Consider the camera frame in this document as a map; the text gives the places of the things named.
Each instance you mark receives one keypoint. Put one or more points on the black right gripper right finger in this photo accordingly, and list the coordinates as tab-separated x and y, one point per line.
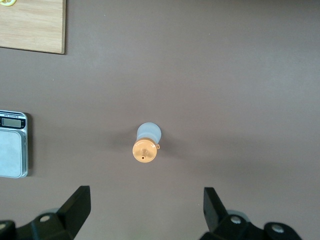
217	220

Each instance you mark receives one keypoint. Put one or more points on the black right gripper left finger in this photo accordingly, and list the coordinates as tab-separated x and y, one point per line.
70	212

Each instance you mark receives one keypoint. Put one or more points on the silver digital kitchen scale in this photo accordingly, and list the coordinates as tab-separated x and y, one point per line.
10	150

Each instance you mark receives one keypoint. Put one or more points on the wooden cutting board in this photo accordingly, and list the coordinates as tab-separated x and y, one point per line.
32	25

